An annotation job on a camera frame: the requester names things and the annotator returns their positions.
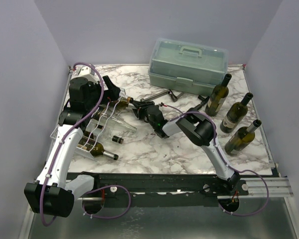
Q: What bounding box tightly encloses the dark green labelled wine bottle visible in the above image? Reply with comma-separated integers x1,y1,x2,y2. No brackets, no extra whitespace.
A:
95,97,134,118

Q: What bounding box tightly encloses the clear glass wine bottle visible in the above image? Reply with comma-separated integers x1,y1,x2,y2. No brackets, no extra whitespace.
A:
92,107,137,132

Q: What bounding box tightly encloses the clear acrylic wine rack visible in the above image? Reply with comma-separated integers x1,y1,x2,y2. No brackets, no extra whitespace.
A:
58,79,124,160

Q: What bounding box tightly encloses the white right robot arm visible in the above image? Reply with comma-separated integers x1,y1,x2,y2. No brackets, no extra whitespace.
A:
128,100,240,195

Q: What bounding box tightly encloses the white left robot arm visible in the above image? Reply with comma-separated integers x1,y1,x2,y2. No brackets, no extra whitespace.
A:
24,76,121,218

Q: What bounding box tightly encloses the green bottle in rack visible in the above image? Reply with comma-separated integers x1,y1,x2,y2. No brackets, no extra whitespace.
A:
77,136,119,161

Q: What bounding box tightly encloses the olive green wine bottle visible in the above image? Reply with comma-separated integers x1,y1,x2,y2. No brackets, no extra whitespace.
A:
205,73,232,117

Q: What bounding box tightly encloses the dark green white-label bottle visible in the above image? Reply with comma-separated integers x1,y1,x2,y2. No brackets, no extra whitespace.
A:
220,93,253,133

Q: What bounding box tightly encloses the green bottle silver neck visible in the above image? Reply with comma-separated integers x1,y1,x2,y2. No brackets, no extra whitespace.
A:
224,119,262,155

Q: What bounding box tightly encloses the grey metal rod tool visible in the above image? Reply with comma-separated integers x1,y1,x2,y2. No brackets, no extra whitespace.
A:
140,89,184,103

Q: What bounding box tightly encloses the black corkscrew tool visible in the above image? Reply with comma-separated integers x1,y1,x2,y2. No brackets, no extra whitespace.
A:
194,95,209,110

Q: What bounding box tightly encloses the green plastic toolbox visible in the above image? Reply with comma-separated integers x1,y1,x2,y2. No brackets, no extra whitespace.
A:
148,38,229,96

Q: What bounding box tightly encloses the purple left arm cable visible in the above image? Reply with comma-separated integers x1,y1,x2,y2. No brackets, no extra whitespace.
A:
39,62,132,227

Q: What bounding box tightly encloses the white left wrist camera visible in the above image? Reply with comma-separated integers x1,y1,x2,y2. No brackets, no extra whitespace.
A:
74,65,98,82

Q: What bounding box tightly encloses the black metal base rail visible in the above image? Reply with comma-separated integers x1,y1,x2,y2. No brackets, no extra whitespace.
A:
64,171,250,207

